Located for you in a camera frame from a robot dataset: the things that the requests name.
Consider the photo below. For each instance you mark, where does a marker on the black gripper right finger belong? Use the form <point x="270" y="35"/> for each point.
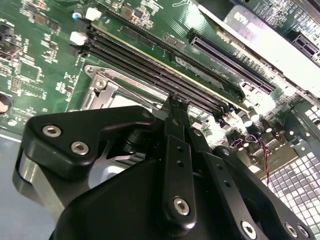
<point x="225" y="175"/>

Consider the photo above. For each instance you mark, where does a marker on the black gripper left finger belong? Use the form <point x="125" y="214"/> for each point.
<point x="62" y="130"/>

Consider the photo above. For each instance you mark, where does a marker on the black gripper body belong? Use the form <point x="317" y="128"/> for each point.
<point x="125" y="212"/>

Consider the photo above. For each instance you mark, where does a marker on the metal socket cover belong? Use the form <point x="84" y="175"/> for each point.
<point x="107" y="93"/>

